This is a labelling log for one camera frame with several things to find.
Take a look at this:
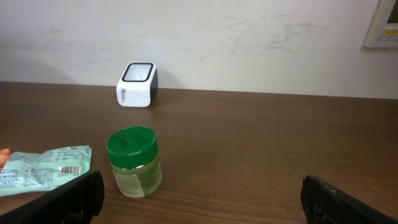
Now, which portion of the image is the green lid plastic jar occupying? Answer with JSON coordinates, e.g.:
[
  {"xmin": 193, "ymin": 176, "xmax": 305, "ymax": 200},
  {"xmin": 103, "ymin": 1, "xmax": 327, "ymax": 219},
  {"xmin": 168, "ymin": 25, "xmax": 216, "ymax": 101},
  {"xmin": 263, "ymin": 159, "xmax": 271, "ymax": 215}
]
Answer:
[{"xmin": 106, "ymin": 126, "xmax": 162, "ymax": 198}]

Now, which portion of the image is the small orange box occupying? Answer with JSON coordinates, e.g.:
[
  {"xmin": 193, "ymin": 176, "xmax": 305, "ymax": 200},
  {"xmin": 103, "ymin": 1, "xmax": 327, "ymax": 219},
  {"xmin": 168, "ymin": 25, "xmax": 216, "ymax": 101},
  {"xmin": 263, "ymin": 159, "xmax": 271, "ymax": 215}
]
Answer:
[{"xmin": 0, "ymin": 149, "xmax": 12, "ymax": 171}]

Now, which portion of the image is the light green pouch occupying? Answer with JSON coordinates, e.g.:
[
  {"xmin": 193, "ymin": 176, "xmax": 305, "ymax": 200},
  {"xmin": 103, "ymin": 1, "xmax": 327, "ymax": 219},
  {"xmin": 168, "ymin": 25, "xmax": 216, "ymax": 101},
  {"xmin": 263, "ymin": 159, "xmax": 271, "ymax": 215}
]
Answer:
[{"xmin": 1, "ymin": 146, "xmax": 91, "ymax": 197}]

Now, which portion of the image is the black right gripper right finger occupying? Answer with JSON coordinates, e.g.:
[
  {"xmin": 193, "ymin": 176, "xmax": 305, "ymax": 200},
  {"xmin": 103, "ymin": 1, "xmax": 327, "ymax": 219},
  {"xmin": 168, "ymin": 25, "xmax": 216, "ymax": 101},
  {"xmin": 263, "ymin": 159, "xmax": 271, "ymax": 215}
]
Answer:
[{"xmin": 300, "ymin": 175, "xmax": 397, "ymax": 224}]

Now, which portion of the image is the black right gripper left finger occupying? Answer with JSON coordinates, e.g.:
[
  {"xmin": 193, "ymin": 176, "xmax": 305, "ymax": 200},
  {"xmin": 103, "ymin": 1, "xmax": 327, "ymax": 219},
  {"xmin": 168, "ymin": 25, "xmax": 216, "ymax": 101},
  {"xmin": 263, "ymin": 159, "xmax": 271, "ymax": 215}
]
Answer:
[{"xmin": 1, "ymin": 170, "xmax": 104, "ymax": 224}]

